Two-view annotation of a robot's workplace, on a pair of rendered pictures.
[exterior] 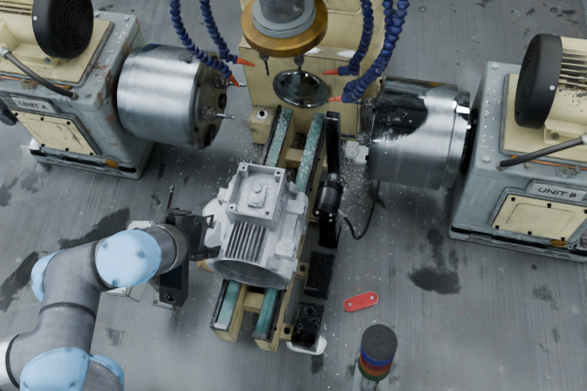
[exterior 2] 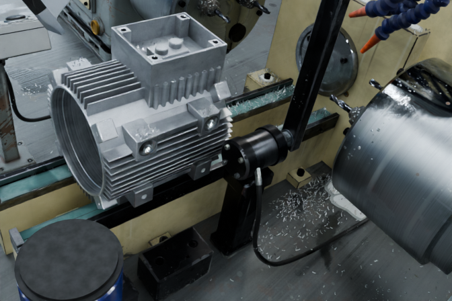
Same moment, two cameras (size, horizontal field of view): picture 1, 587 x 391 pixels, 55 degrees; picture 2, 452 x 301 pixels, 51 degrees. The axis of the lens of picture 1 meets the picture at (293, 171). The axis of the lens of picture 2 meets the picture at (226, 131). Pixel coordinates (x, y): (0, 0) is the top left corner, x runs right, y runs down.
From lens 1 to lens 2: 0.77 m
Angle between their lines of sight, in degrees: 25
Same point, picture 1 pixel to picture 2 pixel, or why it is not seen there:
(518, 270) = not seen: outside the picture
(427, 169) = (428, 192)
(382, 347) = (59, 271)
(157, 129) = not seen: outside the picture
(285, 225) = (171, 117)
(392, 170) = (372, 167)
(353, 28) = (434, 21)
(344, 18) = not seen: hidden behind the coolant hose
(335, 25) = not seen: hidden behind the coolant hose
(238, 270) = (81, 154)
